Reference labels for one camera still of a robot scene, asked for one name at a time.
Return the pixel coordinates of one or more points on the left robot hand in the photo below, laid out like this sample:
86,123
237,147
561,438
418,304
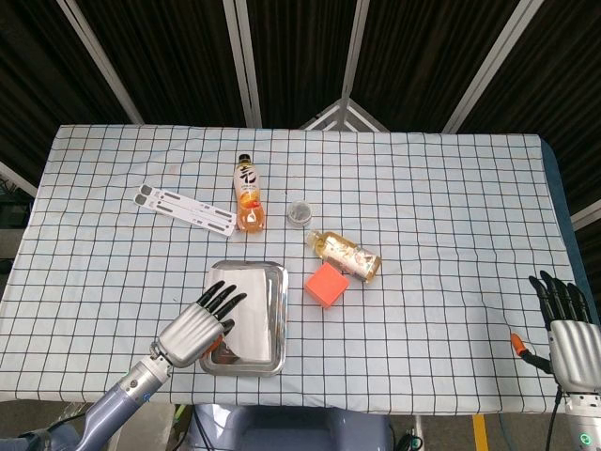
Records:
199,326

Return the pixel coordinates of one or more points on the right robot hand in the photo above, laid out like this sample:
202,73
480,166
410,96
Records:
570,345

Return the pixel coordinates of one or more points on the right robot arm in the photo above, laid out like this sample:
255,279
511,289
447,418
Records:
582,418

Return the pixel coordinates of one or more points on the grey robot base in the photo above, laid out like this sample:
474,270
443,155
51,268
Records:
291,428

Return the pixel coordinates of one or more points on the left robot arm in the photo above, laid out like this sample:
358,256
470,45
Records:
117,399

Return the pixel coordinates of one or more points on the stainless steel tray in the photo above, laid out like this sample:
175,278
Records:
277,324

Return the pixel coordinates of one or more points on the orange cube box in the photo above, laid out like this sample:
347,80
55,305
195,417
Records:
327,285

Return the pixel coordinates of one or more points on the orange juice bottle black cap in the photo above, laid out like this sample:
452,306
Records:
248,197

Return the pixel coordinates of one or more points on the small clear cup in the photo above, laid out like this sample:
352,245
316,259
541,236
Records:
299,213

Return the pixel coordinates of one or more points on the yellow tea bottle floral label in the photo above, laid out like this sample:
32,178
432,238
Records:
345,256

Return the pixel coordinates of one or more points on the blue checkered tablecloth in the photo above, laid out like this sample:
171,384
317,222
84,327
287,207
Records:
375,188

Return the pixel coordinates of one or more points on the white metal frame structure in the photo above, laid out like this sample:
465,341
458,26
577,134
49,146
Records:
345,115

